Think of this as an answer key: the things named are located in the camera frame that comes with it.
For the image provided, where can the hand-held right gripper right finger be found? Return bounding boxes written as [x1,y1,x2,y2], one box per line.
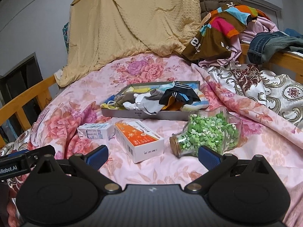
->
[185,146,273,193]

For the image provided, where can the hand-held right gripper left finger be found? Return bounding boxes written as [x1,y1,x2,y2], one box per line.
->
[31,145,122,192]

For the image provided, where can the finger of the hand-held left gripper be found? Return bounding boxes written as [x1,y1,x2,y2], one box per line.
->
[26,145,56,164]
[5,149,30,157]

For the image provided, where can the white striped cloth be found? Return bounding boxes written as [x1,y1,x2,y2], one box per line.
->
[180,92,210,111]

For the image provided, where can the grey shallow box with cartoon picture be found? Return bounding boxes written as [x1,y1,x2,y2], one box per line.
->
[101,80,209,121]

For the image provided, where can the orange silicone strap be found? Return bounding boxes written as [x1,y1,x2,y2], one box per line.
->
[161,102,180,111]

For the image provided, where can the grey-brown drawstring pouch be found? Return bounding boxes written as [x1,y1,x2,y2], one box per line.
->
[116,91,142,104]

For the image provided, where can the black sock with white stripes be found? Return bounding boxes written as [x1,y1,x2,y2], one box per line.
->
[159,82,201,106]

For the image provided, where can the person's left hand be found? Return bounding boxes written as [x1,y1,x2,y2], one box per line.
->
[6,186,22,227]

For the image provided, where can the small white milk carton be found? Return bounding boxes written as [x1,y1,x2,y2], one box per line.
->
[77,123,114,141]

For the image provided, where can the glass jar of green paper stars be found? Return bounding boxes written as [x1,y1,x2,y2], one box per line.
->
[169,107,243,158]

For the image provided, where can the orange and white medicine box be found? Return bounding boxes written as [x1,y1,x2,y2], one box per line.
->
[115,120,165,164]

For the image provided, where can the dark door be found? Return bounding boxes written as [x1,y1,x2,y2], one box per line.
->
[0,52,44,109]

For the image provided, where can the cream ornate patterned quilt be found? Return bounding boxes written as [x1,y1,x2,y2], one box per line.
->
[0,64,303,190]

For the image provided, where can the pink floral bedsheet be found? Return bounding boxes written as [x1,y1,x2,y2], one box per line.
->
[28,53,303,227]

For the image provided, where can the brown multicoloured printed cloth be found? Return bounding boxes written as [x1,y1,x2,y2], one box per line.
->
[182,3,271,61]

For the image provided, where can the blue jeans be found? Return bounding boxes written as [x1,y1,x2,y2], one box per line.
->
[247,31,296,64]

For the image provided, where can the yellow dotted blanket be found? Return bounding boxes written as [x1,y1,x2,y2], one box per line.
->
[54,0,201,88]

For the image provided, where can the lilac cloth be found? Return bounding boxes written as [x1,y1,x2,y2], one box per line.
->
[198,16,280,70]

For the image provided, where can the blue plastic bag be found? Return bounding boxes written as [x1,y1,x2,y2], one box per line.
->
[284,28,301,37]

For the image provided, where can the wooden bed frame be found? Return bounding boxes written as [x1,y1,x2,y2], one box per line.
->
[0,41,303,147]

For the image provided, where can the wall poster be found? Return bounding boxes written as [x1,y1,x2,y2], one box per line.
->
[62,22,70,46]

